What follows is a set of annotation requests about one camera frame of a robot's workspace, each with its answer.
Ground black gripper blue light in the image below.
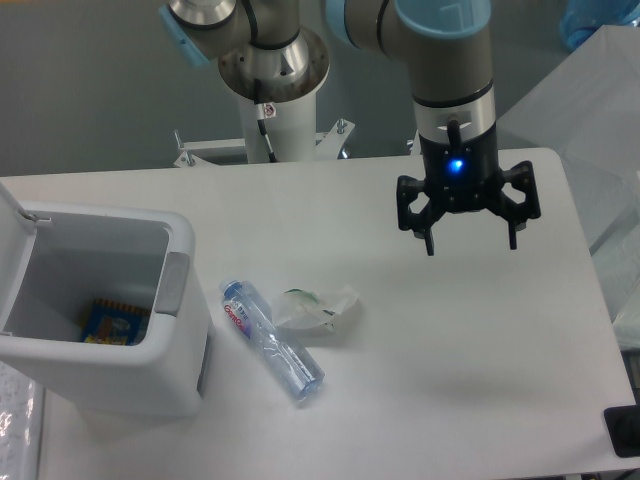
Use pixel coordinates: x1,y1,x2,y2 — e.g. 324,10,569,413
396,124,541,256

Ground clear plastic wrapper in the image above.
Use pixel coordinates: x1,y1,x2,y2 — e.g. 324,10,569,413
271,285,359,333

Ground clear plastic water bottle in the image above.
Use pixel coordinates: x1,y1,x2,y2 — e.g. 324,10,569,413
219,279,325,401

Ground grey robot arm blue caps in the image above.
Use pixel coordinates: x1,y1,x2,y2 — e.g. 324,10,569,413
159,1,541,244

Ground white plastic trash can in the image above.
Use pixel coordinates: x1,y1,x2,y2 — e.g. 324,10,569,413
1,191,212,416

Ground translucent plastic box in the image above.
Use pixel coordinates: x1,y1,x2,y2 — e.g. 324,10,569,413
498,26,639,325

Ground blue water jug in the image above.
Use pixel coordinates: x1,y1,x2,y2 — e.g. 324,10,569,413
559,0,639,51

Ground black device at table edge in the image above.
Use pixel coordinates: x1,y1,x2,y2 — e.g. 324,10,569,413
604,405,639,458

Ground blue yellow snack bag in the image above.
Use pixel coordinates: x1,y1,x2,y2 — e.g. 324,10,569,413
80,298,150,346

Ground clear plastic sheet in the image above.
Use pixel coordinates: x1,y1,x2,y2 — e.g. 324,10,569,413
1,363,44,479

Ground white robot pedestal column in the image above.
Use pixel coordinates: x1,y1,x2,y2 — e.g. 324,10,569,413
236,90,316,164

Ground black cable on pedestal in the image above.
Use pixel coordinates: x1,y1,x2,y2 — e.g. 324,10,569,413
252,78,279,164

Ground white metal base frame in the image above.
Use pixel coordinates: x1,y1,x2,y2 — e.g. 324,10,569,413
172,118,426,169

